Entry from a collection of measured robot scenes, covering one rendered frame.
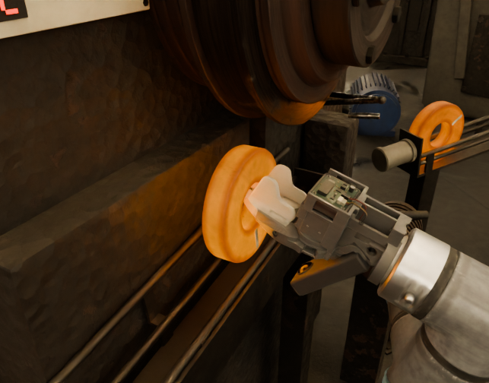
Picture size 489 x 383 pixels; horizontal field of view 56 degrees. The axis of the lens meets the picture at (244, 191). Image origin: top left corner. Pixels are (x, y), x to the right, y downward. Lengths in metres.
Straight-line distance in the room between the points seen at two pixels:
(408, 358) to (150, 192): 0.37
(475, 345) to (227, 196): 0.31
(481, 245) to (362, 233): 1.65
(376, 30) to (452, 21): 2.76
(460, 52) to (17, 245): 3.18
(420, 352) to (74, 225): 0.41
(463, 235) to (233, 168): 1.73
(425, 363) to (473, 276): 0.12
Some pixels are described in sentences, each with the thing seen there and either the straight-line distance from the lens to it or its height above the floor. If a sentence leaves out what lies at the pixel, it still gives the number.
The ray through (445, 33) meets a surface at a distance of 3.49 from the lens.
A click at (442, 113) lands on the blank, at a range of 1.20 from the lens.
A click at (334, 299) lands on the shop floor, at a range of 1.70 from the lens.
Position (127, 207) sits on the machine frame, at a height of 0.86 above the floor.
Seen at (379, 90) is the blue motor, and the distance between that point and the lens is 2.84.
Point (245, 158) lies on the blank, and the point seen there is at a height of 0.90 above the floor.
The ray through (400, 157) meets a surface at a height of 0.68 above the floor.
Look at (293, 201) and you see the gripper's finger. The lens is 0.59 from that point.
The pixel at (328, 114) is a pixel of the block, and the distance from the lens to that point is 1.01.
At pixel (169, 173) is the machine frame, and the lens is 0.61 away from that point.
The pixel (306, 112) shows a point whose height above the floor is 0.90.
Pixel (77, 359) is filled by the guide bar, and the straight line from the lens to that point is 0.58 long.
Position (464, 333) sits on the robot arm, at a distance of 0.55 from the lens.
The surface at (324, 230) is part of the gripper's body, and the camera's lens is 0.53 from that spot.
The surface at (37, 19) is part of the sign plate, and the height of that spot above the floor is 1.07.
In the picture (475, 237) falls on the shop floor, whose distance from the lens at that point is 2.20.
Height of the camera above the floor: 1.14
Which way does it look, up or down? 30 degrees down
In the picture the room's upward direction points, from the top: straight up
